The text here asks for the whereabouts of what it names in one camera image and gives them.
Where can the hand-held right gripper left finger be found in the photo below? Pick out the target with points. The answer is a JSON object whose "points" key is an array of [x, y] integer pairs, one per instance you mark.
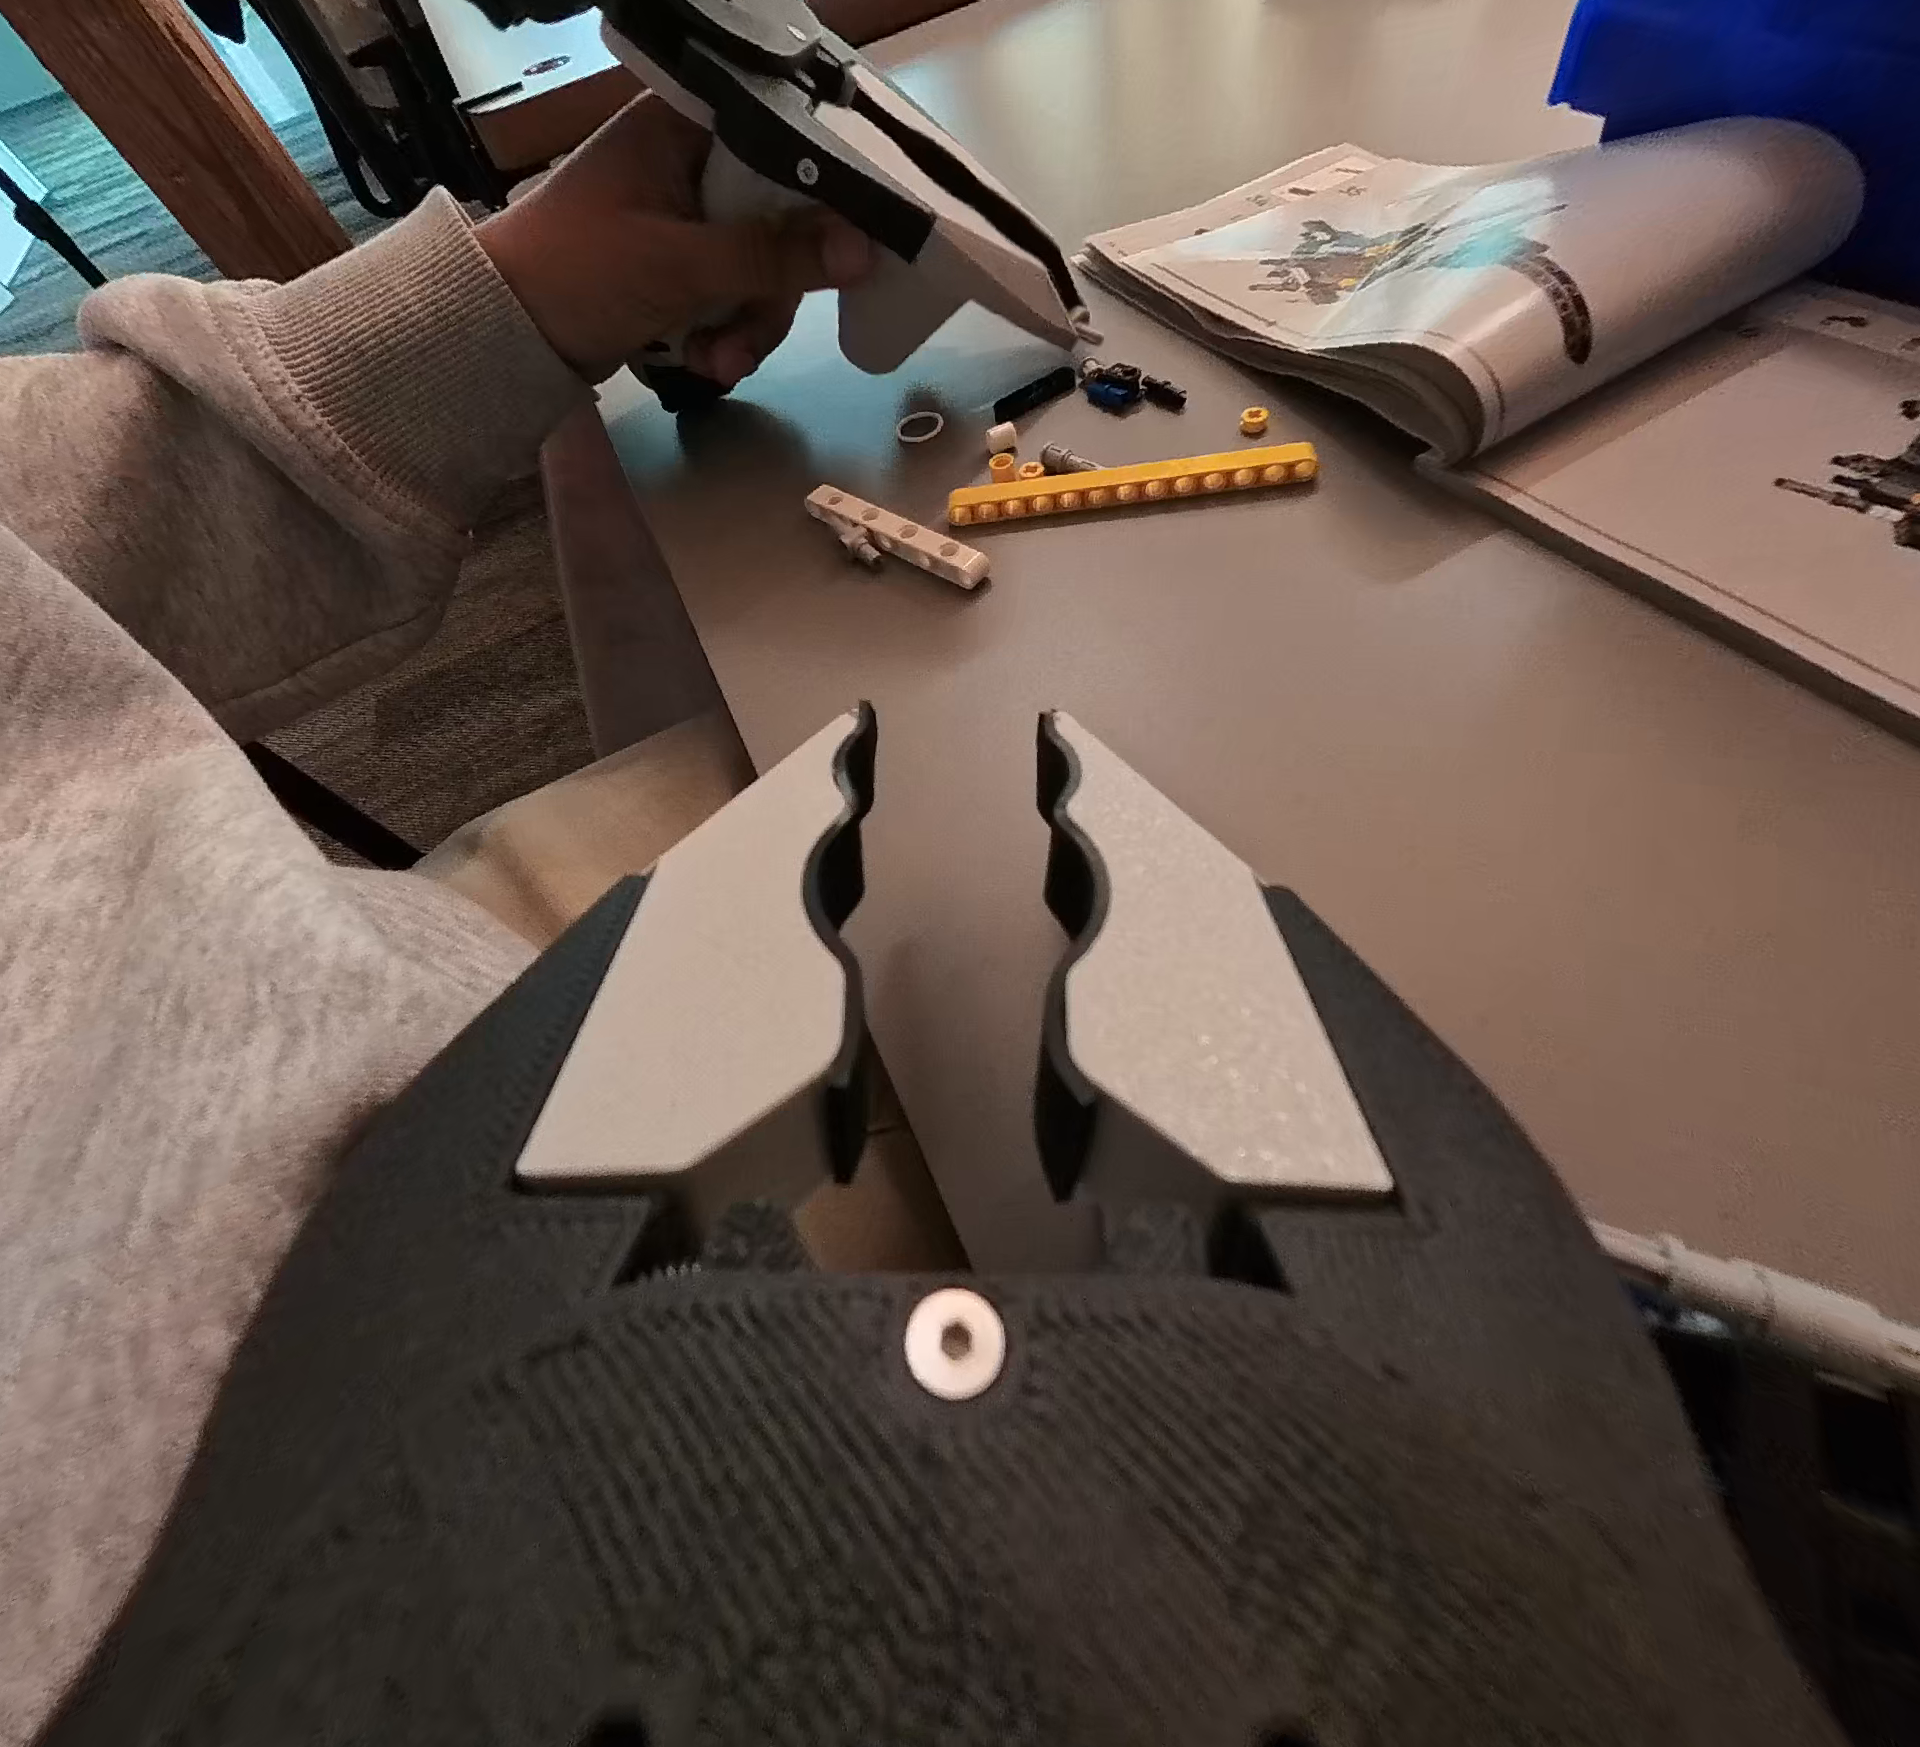
{"points": [[690, 997]]}

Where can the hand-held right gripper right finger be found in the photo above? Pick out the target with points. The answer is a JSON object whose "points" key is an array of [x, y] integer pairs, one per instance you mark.
{"points": [[1199, 1013]]}

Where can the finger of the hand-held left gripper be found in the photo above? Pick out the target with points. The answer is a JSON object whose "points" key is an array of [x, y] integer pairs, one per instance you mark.
{"points": [[961, 181], [914, 314]]}

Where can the blue lego piece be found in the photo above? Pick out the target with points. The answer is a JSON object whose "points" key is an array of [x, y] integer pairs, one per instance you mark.
{"points": [[1109, 388]]}

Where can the person's left forearm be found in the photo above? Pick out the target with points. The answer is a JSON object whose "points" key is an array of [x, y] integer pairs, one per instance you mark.
{"points": [[301, 427]]}

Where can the black lego connector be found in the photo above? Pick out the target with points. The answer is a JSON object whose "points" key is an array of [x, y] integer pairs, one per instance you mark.
{"points": [[1035, 393]]}

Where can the grey lego axle pin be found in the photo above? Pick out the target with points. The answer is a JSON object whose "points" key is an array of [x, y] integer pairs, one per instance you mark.
{"points": [[1070, 455]]}

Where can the white lego beam with pin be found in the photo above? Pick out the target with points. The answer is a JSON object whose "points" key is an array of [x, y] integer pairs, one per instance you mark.
{"points": [[914, 544]]}

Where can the black lego pin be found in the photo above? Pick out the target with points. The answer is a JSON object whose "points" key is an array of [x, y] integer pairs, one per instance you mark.
{"points": [[1164, 392]]}

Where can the long yellow lego beam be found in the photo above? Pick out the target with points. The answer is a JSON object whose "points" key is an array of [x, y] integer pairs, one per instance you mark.
{"points": [[1136, 488]]}

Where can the lego instruction booklet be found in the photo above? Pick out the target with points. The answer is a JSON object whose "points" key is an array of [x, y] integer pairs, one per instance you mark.
{"points": [[1651, 532]]}

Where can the person's left hand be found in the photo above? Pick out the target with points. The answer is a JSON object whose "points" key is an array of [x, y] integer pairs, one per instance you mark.
{"points": [[631, 249]]}

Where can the person's beige trouser leg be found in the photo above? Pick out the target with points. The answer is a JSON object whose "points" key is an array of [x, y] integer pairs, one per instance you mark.
{"points": [[601, 819]]}

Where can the black tripod stand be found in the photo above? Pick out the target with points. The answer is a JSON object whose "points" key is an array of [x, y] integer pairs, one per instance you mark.
{"points": [[392, 89]]}

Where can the blue plastic bag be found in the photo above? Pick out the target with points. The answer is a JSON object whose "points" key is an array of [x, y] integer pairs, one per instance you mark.
{"points": [[1756, 8]]}

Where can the wooden post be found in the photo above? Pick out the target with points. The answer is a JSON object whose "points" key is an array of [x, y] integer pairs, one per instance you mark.
{"points": [[136, 38]]}

